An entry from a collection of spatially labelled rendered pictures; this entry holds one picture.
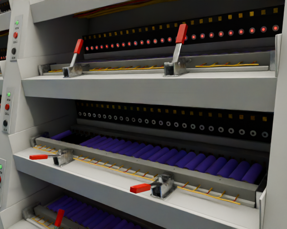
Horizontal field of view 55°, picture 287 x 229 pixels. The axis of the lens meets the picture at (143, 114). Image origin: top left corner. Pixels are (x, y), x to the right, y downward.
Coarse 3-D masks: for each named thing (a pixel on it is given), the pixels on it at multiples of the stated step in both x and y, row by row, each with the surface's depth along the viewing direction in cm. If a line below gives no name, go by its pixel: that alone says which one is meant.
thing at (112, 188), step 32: (32, 128) 73; (64, 128) 82; (128, 128) 69; (32, 160) 64; (96, 192) 52; (128, 192) 46; (192, 192) 44; (256, 192) 37; (160, 224) 43; (192, 224) 39; (224, 224) 36; (256, 224) 35
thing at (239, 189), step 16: (48, 144) 69; (64, 144) 65; (80, 160) 59; (96, 160) 58; (112, 160) 55; (128, 160) 52; (144, 160) 52; (176, 176) 46; (192, 176) 44; (208, 176) 43; (208, 192) 41; (224, 192) 41; (240, 192) 39
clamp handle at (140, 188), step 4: (160, 176) 43; (160, 180) 44; (140, 184) 40; (144, 184) 40; (148, 184) 41; (152, 184) 42; (156, 184) 42; (160, 184) 43; (132, 188) 38; (136, 188) 38; (140, 188) 39; (144, 188) 39; (148, 188) 40; (132, 192) 38; (136, 192) 38; (140, 192) 39
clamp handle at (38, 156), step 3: (60, 150) 60; (60, 153) 60; (30, 156) 55; (33, 156) 54; (36, 156) 55; (39, 156) 55; (42, 156) 56; (45, 156) 56; (48, 156) 57; (51, 156) 58; (54, 156) 58; (57, 156) 59; (33, 159) 54; (36, 159) 55
